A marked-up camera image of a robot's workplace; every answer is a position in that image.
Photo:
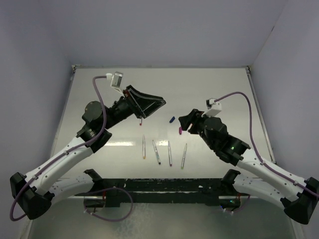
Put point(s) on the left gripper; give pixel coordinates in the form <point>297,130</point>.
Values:
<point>142,104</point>

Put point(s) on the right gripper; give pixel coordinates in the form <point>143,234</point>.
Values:
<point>194,117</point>

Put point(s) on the yellow-ended white marker pen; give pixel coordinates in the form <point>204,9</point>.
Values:
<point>144,146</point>

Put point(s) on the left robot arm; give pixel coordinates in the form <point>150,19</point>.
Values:
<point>31,191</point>

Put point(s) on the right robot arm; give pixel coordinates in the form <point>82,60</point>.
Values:
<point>297,196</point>

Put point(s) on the purple-ended white marker pen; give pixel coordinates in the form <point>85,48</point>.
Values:
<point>169,154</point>

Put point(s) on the green-ended white marker pen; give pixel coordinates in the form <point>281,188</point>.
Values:
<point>184,156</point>

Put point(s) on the blue-ended white marker pen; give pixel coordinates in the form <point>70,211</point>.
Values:
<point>156,152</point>

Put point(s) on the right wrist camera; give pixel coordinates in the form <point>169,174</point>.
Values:
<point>213,108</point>

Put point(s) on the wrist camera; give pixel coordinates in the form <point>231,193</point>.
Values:
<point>213,108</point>
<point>115,80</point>

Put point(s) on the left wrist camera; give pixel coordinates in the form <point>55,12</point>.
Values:
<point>115,80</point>

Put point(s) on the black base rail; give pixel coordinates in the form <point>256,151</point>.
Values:
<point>207,191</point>

